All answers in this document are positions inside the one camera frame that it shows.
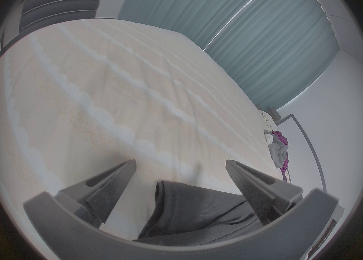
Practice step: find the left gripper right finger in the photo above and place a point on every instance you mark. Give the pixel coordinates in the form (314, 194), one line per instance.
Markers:
(255, 196)

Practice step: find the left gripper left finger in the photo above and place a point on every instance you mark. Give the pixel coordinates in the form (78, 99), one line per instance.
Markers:
(105, 199)

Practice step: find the black T-shirt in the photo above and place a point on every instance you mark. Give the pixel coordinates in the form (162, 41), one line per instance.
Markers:
(198, 213)

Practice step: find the bed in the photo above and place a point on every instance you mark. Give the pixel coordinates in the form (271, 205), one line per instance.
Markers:
(99, 97)

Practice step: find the grey garment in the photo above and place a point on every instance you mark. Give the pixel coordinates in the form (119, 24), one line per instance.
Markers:
(278, 155)

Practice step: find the white garment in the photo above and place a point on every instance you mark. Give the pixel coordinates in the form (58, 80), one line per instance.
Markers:
(268, 138)

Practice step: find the purple garment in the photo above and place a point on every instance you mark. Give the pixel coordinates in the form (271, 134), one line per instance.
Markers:
(282, 140)

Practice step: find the white printed pillow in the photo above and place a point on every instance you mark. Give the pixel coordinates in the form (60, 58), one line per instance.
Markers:
(268, 118)

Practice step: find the grey bedside table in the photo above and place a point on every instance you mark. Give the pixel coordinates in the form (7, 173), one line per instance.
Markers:
(275, 113)

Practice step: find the blue-green curtain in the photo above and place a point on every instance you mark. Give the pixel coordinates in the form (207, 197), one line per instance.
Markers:
(192, 4)
(280, 46)

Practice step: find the black chest of drawers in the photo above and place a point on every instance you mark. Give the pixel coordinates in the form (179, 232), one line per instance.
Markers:
(59, 6)

